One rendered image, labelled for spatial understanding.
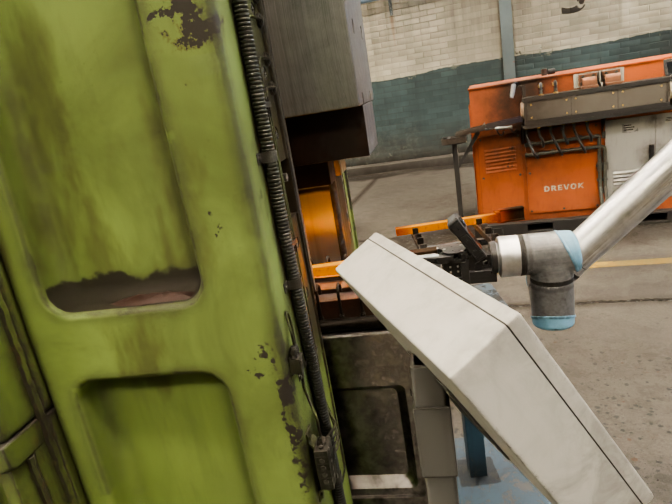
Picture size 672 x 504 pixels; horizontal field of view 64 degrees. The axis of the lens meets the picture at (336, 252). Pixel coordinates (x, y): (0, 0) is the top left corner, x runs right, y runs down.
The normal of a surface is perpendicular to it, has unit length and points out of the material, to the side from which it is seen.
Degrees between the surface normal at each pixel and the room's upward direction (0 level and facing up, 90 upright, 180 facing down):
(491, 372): 90
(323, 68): 90
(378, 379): 90
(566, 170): 90
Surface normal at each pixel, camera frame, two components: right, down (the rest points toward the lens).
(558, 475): 0.28, 0.23
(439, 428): -0.13, 0.31
